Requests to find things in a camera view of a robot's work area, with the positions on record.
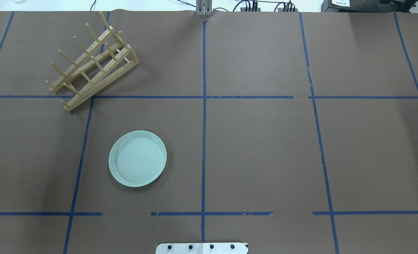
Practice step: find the light green plate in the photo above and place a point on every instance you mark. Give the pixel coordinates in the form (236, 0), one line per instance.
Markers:
(137, 158)

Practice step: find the wooden plate rack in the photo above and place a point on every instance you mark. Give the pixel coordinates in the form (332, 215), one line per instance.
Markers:
(108, 58)

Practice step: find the black device with label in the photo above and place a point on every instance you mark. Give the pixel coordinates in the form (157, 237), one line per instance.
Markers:
(367, 6)

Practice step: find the grey metal post bracket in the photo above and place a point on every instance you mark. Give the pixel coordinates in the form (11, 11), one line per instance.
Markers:
(204, 7)

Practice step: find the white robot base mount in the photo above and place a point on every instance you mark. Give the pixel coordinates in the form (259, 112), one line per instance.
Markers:
(203, 248)

